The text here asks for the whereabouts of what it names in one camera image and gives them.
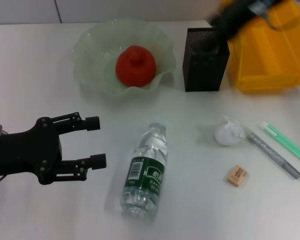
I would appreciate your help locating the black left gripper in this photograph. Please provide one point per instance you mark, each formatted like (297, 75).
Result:
(22, 155)

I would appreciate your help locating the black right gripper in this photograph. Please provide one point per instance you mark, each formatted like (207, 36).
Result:
(233, 18)

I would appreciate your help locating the clear green-label water bottle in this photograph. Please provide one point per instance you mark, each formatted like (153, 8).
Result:
(145, 170)

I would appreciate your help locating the white paper ball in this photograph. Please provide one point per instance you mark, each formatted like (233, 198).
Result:
(228, 133)

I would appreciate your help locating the green pen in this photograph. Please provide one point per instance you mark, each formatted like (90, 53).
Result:
(285, 140)

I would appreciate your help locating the grey glitter pen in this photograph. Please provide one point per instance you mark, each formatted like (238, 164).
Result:
(272, 152)

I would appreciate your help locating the black mesh pen holder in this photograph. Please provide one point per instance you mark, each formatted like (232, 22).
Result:
(205, 67)

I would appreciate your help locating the red-orange fruit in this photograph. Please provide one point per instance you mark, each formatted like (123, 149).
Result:
(136, 66)

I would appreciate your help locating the green glass fruit plate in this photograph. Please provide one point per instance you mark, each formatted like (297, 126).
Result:
(95, 55)

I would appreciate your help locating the tan eraser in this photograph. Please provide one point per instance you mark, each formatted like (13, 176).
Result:
(236, 175)

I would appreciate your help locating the yellow plastic bin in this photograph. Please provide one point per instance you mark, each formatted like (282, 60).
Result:
(270, 55)

